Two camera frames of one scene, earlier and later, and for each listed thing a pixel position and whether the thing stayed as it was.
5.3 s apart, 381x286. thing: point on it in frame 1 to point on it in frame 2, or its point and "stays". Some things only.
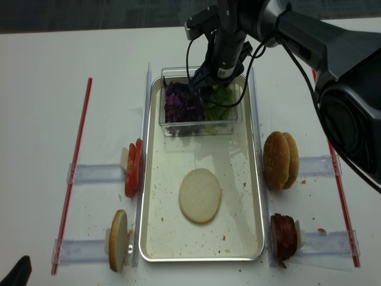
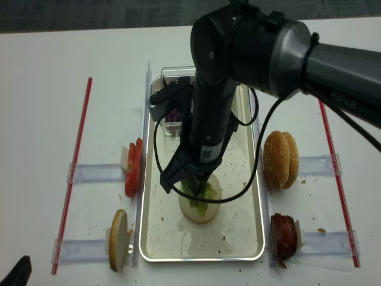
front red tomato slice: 130,179 stays
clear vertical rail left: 140,205 stays
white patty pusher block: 300,234 stays
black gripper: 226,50 to 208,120
